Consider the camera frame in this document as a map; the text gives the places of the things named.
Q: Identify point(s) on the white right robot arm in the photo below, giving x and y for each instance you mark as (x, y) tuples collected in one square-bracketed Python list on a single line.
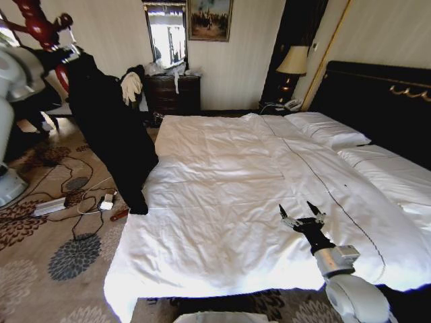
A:
[(353, 299)]

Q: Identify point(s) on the white hanging cloth strip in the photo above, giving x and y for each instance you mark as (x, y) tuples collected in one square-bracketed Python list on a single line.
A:
[(176, 80)]

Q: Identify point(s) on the white garment on chair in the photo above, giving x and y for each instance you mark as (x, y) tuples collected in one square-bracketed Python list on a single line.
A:
[(131, 85)]

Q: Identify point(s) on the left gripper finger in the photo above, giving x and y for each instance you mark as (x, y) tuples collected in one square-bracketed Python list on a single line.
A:
[(74, 48), (70, 58)]

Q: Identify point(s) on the wall switch plate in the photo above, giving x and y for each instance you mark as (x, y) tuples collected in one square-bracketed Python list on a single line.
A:
[(314, 45)]

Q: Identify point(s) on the red flat object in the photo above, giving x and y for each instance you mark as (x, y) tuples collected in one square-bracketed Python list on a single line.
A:
[(119, 214)]

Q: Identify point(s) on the wall mirror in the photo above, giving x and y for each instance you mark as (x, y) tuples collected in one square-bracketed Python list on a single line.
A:
[(166, 38)]

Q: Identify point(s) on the white telephone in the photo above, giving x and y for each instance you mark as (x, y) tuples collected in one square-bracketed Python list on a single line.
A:
[(293, 105)]

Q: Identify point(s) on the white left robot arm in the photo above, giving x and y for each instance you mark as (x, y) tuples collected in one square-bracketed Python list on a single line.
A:
[(8, 111)]

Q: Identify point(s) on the clear plastic bag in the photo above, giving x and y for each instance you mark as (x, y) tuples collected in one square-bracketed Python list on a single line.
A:
[(155, 69)]

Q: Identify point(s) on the white power adapter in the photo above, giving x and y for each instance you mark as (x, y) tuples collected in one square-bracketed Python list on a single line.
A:
[(107, 203)]

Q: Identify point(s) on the grey power strip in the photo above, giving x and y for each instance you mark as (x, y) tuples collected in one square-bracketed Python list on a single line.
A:
[(48, 207)]

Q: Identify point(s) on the black garment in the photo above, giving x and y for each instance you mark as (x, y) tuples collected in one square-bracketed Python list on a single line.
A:
[(107, 134)]

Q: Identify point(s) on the table lamp with cream shade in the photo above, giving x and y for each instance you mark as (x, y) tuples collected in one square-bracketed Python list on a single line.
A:
[(293, 62)]

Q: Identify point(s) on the white duvet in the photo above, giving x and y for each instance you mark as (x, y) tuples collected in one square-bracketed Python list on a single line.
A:
[(219, 188)]

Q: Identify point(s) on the gold wall trim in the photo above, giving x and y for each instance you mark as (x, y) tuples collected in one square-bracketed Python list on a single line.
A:
[(328, 50)]

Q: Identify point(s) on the framed painting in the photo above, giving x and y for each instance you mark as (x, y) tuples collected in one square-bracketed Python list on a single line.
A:
[(210, 20)]

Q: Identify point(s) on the dark wooden dresser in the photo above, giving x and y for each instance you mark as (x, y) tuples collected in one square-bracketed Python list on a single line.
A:
[(171, 96)]

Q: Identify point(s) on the black headboard with gold ornament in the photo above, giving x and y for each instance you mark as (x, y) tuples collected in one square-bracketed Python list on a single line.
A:
[(370, 111)]

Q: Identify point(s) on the white robot front shell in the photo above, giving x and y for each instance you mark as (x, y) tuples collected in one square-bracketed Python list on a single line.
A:
[(219, 318)]

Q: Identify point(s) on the white pillow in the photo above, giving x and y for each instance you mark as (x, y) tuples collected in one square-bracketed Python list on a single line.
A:
[(394, 171), (323, 129)]

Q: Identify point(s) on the dark garment on chair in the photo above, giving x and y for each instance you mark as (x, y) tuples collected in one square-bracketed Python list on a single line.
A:
[(136, 70)]

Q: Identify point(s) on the dark nightstand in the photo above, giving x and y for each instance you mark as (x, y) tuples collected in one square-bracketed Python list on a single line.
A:
[(272, 108)]

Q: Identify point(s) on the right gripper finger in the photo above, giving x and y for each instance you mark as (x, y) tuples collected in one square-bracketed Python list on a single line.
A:
[(317, 216), (288, 220)]

